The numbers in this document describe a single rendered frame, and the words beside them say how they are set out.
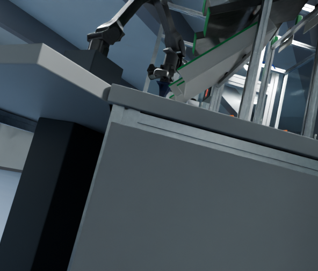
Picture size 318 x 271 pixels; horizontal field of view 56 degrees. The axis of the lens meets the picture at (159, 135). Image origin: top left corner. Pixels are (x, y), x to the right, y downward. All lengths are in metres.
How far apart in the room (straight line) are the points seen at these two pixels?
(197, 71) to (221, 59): 0.07
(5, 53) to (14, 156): 9.00
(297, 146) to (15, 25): 5.67
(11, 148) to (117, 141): 8.91
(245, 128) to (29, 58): 0.34
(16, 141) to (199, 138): 8.99
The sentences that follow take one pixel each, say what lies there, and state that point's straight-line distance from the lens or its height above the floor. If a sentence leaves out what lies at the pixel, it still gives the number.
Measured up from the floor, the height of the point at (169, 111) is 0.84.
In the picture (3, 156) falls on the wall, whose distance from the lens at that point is 9.29.
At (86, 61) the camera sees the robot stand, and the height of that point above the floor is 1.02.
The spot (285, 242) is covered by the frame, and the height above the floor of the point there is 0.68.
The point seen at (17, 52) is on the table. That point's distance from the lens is 0.45.
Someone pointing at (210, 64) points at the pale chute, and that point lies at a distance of 0.81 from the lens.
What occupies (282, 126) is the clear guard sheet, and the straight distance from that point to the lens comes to 2.80.
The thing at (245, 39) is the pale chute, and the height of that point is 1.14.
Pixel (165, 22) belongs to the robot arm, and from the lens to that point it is 1.32.
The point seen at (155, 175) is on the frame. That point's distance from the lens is 0.48.
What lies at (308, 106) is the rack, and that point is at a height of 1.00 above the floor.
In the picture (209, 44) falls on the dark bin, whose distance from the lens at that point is 1.07.
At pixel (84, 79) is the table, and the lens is 0.46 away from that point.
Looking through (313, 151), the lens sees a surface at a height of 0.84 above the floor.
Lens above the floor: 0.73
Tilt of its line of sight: 8 degrees up
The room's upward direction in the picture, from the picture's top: 14 degrees clockwise
